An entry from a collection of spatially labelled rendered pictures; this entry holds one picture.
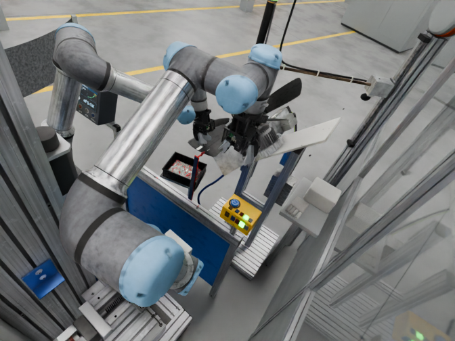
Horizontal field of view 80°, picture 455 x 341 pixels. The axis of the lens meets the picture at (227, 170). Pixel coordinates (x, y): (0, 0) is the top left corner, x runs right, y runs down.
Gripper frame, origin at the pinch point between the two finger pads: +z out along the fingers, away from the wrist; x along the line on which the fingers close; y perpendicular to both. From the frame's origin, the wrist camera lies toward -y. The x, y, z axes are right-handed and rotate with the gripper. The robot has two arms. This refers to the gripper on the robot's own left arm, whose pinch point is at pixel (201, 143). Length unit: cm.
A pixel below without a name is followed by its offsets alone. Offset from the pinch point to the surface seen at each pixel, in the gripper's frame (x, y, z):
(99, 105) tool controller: -20, -47, -19
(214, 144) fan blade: 3.9, 5.1, 1.1
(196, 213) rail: -17.0, 4.4, 33.3
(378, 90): 53, 68, -20
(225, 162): 11.7, 5.8, 17.4
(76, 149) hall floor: 11, -174, 65
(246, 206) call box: -12.5, 33.6, 17.3
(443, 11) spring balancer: 62, 82, -52
